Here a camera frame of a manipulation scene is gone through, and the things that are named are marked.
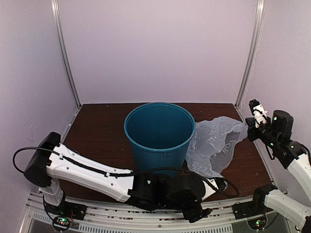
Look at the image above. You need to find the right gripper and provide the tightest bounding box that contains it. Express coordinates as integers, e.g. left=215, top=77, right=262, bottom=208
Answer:
left=246, top=116, right=279, bottom=150

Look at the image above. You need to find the translucent blue plastic trash bag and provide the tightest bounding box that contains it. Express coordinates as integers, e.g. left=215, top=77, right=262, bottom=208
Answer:
left=186, top=116, right=247, bottom=178

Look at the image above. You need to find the teal plastic trash bin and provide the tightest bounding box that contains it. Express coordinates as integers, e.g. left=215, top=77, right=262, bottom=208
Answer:
left=124, top=102, right=196, bottom=170

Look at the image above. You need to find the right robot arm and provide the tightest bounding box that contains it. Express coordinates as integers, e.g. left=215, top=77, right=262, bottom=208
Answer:
left=245, top=99, right=311, bottom=233

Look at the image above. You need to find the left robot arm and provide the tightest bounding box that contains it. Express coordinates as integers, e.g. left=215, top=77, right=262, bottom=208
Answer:
left=23, top=132, right=227, bottom=222

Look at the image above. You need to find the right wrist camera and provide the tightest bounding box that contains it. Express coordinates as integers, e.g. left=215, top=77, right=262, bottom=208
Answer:
left=271, top=110, right=294, bottom=134

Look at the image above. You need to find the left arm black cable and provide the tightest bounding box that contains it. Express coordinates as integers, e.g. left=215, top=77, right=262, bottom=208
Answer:
left=12, top=146, right=240, bottom=199

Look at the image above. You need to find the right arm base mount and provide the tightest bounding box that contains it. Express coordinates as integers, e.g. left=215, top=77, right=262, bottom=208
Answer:
left=232, top=201, right=278, bottom=232

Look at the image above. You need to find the right aluminium frame post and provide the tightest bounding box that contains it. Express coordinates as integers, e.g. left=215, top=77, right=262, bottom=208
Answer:
left=235, top=0, right=265, bottom=110

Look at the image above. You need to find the aluminium frame post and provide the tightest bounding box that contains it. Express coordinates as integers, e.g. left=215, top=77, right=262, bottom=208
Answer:
left=51, top=0, right=82, bottom=109
left=235, top=0, right=265, bottom=110

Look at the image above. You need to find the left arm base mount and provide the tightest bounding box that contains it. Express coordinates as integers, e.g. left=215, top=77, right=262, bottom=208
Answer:
left=43, top=201, right=87, bottom=232

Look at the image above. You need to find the left aluminium frame post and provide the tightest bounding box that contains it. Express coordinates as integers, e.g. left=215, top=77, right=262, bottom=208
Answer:
left=51, top=0, right=82, bottom=109

